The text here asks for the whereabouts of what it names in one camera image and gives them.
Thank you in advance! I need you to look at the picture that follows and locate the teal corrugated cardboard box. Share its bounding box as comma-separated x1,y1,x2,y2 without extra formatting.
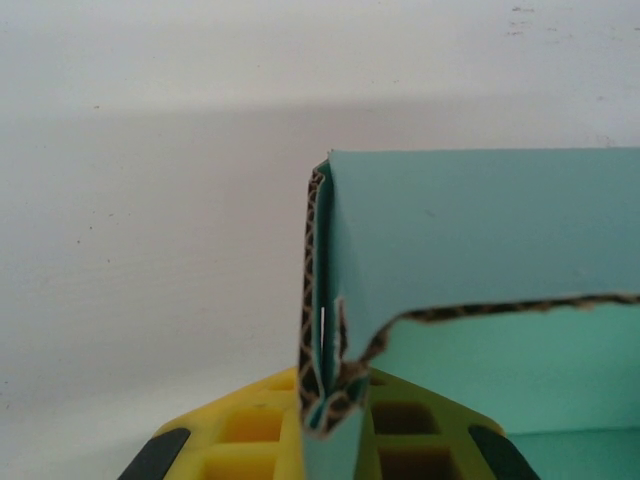
297,147,640,480

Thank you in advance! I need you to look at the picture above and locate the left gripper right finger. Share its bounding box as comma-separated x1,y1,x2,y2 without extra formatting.
357,372,539,480

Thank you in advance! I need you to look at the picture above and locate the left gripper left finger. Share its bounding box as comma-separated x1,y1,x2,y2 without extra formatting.
118,367,306,480

